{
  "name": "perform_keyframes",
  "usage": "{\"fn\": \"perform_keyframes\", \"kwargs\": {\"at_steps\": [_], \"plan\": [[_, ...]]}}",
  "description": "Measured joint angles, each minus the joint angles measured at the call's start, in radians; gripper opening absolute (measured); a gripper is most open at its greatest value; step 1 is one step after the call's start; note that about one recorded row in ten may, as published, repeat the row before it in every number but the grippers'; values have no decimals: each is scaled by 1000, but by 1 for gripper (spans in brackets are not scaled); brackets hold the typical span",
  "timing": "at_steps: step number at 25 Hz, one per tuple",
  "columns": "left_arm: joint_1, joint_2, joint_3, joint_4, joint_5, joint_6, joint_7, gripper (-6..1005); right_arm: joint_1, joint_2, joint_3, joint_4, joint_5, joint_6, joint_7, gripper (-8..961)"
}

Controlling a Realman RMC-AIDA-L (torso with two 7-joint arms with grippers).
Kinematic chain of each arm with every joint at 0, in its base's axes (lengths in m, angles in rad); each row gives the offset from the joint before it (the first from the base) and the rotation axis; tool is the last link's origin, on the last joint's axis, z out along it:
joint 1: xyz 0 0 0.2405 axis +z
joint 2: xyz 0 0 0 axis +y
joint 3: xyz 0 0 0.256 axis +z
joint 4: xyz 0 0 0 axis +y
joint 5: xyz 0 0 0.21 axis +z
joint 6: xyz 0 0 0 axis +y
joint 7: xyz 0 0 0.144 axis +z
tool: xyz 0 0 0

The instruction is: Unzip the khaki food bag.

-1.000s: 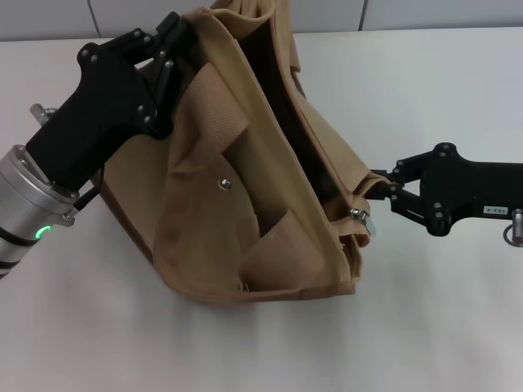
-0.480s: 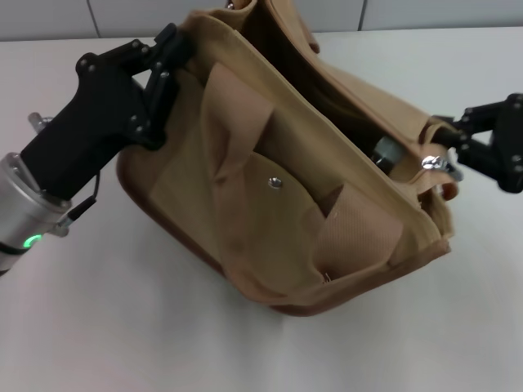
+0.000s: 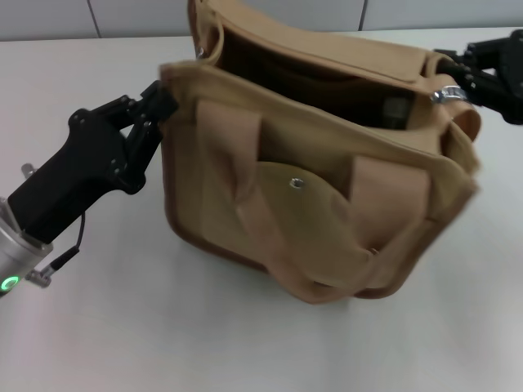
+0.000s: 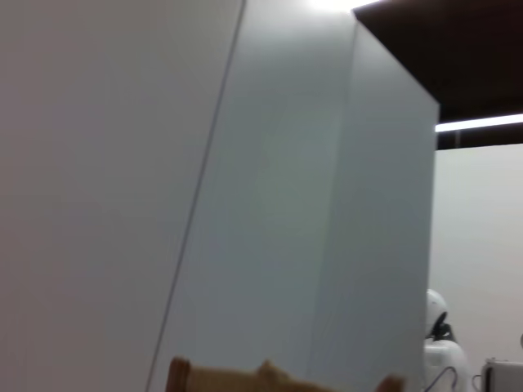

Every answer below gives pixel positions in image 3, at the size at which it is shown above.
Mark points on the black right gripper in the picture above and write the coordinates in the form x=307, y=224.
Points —
x=515, y=73

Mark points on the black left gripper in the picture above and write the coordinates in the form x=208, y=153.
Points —
x=73, y=171

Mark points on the silver metal zipper pull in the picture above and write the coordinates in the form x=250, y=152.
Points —
x=447, y=93

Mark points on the khaki canvas food bag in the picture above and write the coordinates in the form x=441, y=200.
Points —
x=286, y=224

